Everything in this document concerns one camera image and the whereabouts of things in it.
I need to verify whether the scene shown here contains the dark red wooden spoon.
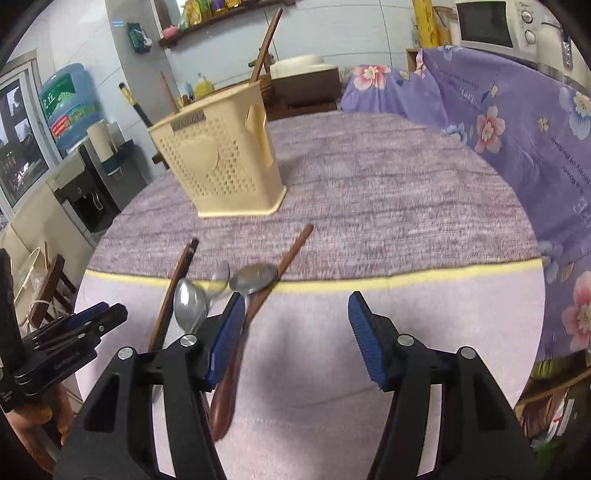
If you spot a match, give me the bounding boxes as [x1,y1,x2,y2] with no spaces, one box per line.
[208,223,316,441]

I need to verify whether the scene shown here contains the metal spoon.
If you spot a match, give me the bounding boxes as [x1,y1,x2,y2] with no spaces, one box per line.
[229,263,277,309]
[173,278,208,334]

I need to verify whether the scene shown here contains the dark brown wooden chopstick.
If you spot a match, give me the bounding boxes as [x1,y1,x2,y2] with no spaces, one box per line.
[249,8,283,84]

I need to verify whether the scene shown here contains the left hand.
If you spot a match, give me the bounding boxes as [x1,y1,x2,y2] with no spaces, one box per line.
[6,382,75,474]

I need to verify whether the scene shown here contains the water dispenser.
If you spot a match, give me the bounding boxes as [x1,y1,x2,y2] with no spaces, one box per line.
[47,138,146,245]

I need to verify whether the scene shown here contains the cream plastic utensil holder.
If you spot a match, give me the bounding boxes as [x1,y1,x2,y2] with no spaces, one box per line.
[148,83,287,218]

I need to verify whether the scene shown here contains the paper cup stack holder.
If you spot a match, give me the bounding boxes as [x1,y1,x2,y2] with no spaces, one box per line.
[87,120,133,176]

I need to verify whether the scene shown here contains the brown chopstick near gripper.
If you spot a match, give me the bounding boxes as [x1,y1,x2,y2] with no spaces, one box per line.
[160,72,179,114]

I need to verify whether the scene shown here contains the blue water jug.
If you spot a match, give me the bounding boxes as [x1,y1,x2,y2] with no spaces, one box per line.
[39,63,103,151]

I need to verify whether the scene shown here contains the purple floral cloth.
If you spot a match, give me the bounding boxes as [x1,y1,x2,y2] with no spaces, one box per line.
[341,45,590,360]

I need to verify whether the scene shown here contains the yellow rolled mat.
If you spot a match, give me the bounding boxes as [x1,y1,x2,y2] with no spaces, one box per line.
[412,0,440,48]

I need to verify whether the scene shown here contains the wooden framed mirror shelf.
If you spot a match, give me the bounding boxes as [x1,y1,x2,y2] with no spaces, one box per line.
[158,0,296,48]

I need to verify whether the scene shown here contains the white microwave oven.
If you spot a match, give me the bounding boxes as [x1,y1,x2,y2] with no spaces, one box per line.
[456,1,575,69]

